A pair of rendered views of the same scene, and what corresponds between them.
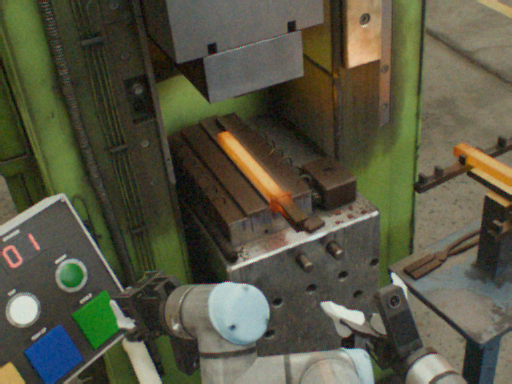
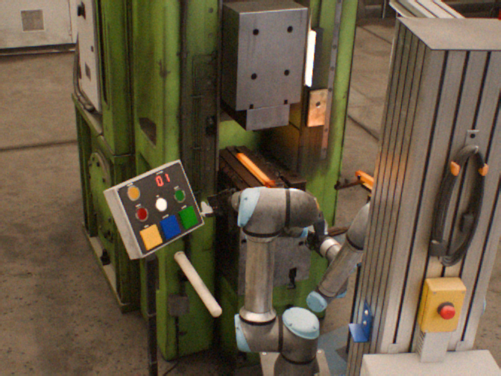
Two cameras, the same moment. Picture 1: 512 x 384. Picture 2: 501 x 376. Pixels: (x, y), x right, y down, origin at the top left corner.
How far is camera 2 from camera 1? 1.63 m
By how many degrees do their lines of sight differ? 9
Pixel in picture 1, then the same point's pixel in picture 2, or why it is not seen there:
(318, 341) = (277, 267)
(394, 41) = (331, 117)
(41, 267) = (168, 189)
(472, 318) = not seen: hidden behind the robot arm
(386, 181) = (321, 191)
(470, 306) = not seen: hidden behind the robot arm
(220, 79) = (252, 120)
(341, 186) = (299, 183)
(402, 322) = (320, 226)
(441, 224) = not seen: hidden behind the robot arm
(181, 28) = (240, 95)
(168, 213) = (211, 186)
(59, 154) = (171, 146)
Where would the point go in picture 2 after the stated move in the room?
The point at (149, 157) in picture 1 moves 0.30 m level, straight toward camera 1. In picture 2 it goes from (209, 155) to (223, 187)
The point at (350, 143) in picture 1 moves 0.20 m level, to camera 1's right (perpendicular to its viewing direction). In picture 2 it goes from (305, 166) to (346, 166)
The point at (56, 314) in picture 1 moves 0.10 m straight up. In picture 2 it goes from (172, 210) to (172, 187)
